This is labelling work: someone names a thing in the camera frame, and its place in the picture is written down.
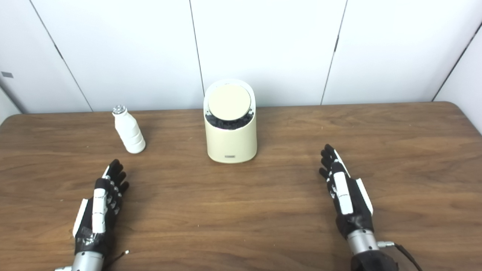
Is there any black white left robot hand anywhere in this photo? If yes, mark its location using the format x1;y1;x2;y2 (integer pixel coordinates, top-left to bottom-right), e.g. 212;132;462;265
72;159;130;256

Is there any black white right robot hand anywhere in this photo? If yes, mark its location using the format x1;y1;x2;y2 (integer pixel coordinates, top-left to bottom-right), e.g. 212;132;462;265
319;144;375;240

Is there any small white plastic bottle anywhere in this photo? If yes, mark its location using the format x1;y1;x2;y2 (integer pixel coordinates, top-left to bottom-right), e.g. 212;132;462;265
112;105;146;154

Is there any cream round bin lid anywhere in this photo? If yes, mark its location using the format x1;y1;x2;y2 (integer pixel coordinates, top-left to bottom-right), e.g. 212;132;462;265
207;84;252;121

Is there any cream-colored bin body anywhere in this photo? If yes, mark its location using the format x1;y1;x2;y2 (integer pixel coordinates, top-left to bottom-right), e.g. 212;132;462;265
203;79;258;164

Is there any black bin liner bag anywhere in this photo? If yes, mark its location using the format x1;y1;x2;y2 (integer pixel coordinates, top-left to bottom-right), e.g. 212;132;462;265
205;110;255;131

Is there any thin black white-tipped wire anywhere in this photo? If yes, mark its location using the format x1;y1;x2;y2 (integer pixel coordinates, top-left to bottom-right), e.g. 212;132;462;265
102;250;130;271

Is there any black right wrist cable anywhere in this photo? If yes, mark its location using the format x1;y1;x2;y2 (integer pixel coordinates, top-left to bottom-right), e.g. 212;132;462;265
378;241;423;271

